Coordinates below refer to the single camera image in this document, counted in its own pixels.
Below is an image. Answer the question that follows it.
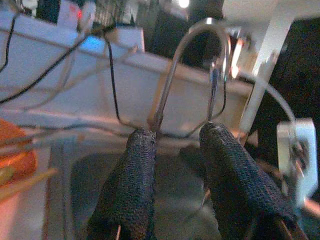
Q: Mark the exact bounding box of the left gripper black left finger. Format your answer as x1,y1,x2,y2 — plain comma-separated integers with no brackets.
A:
84,128,158,240

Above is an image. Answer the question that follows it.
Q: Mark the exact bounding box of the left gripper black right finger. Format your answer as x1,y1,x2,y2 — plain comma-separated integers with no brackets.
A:
199,121,309,240

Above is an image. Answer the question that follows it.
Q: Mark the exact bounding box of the silver metal utensil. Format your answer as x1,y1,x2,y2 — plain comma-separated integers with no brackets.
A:
148,17,232,135

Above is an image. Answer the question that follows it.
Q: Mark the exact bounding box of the wooden chopstick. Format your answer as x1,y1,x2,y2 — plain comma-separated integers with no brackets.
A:
0,168,59,201

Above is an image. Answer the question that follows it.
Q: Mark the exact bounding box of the orange bowl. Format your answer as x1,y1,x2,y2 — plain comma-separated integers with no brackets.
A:
0,119,37,186

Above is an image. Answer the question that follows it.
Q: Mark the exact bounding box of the metal stand pole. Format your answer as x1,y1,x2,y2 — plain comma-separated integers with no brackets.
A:
239,17,294,134

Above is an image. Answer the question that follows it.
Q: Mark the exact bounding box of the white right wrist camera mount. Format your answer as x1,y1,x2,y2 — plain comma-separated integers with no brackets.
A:
275,118,319,206

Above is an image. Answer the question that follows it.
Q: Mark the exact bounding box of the black power cable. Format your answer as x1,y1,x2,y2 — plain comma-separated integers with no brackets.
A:
106,37,228,139
0,26,113,105
0,14,16,73

